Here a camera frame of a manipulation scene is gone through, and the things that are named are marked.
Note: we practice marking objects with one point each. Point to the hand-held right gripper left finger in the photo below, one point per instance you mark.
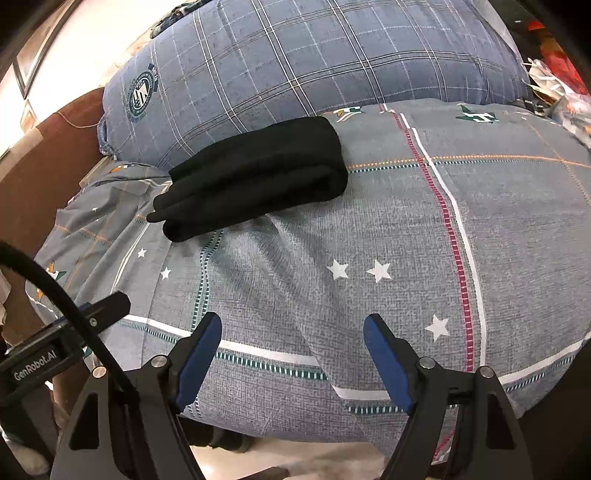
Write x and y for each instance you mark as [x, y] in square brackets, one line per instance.
[198, 360]

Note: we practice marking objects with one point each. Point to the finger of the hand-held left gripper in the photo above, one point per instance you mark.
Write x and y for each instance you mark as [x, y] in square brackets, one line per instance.
[108, 309]

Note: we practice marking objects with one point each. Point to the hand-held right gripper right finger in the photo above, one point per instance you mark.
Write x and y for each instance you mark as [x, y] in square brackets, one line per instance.
[388, 360]

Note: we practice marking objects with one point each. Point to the black pants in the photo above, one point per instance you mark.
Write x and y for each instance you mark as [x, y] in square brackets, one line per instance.
[258, 175]

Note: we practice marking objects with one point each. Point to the grey star-print bed sheet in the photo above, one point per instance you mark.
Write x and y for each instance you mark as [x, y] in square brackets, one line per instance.
[369, 221]

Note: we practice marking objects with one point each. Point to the brown headboard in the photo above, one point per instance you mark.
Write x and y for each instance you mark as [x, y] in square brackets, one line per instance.
[46, 161]

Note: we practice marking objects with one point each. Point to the blue plaid pillow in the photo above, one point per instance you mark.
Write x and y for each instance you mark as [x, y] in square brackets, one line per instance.
[323, 60]

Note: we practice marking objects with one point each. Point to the red plastic bag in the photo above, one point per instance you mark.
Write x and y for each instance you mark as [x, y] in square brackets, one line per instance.
[556, 57]

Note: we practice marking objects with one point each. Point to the framed wall picture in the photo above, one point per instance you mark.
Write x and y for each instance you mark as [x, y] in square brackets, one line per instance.
[27, 64]

